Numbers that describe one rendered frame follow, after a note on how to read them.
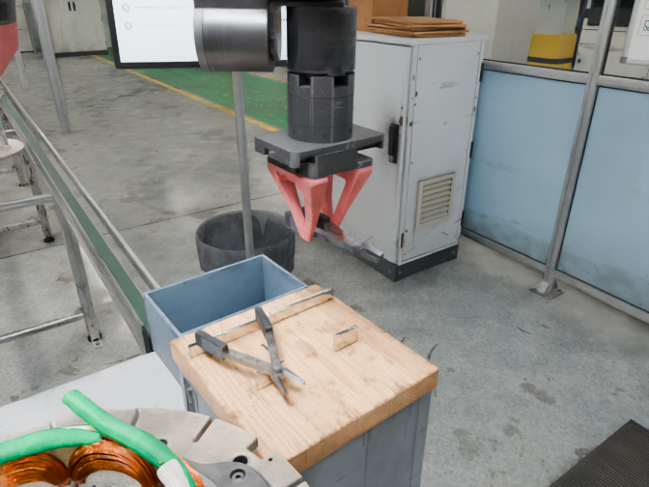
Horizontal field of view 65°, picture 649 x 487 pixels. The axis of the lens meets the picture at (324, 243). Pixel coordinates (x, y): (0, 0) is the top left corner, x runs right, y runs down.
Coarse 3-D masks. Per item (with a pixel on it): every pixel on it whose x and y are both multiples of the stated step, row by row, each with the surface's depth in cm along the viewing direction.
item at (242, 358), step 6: (228, 348) 48; (228, 354) 47; (234, 354) 47; (240, 354) 47; (234, 360) 47; (240, 360) 47; (246, 360) 46; (252, 360) 46; (258, 360) 46; (264, 360) 46; (252, 366) 46; (258, 366) 46; (264, 366) 46; (264, 372) 46
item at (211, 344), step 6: (198, 330) 49; (198, 336) 49; (204, 336) 49; (210, 336) 49; (198, 342) 49; (204, 342) 49; (210, 342) 48; (216, 342) 48; (222, 342) 48; (204, 348) 49; (210, 348) 48; (216, 348) 48; (222, 348) 47; (216, 354) 48; (222, 354) 48
